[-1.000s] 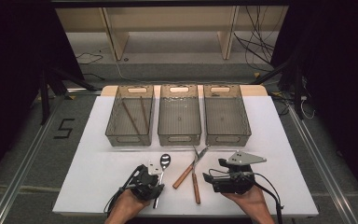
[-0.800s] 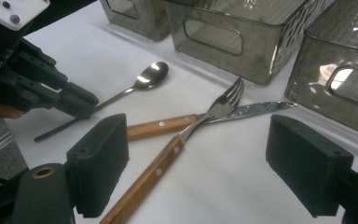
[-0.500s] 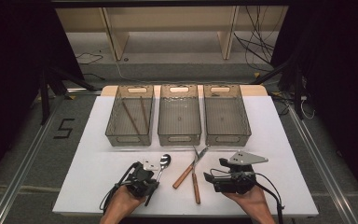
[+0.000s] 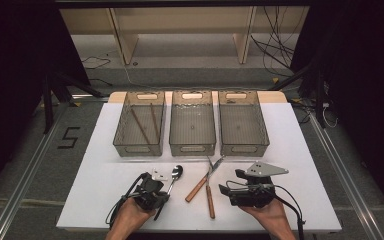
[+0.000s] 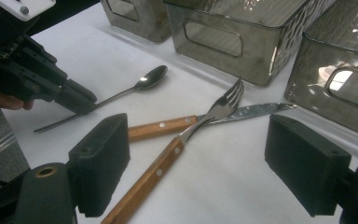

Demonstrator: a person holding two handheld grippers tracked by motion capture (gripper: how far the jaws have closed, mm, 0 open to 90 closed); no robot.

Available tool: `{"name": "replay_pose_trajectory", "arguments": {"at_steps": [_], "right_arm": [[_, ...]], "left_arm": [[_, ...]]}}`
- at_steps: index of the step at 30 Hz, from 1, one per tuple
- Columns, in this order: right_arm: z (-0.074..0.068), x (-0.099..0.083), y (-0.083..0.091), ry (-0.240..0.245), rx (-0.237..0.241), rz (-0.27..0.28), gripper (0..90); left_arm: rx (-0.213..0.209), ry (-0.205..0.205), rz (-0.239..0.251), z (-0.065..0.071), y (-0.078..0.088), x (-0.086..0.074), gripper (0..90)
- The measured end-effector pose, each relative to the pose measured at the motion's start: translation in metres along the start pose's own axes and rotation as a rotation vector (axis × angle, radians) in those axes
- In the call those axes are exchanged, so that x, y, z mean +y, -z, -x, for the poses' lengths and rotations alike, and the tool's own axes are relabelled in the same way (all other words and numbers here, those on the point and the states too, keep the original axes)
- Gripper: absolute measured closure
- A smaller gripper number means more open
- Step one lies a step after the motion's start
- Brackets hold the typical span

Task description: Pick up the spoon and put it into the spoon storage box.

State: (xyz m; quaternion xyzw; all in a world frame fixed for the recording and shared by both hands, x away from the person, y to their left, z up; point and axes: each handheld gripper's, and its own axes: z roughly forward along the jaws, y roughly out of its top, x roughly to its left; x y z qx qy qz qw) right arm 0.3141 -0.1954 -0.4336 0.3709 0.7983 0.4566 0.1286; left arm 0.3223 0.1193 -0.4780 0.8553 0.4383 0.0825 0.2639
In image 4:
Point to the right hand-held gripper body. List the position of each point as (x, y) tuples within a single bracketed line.
[(263, 170)]

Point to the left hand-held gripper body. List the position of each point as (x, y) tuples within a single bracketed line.
[(150, 193)]

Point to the silver metal spoon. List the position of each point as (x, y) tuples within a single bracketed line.
[(177, 171)]

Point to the smoky clear plastic bin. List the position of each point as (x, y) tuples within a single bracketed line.
[(140, 133), (243, 130), (192, 130)]

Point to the person's left hand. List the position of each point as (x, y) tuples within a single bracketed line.
[(131, 216)]

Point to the person's right hand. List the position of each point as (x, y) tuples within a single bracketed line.
[(275, 218)]

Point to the black metal stand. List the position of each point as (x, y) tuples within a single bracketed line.
[(319, 100), (48, 106)]

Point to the black curtain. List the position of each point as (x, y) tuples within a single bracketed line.
[(363, 66), (10, 66)]

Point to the light wooden shelf unit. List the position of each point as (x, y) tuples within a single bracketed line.
[(123, 43)]

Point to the short metal floor rail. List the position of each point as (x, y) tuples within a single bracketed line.
[(90, 98)]

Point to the black frame bar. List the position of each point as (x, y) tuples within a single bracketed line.
[(180, 3)]

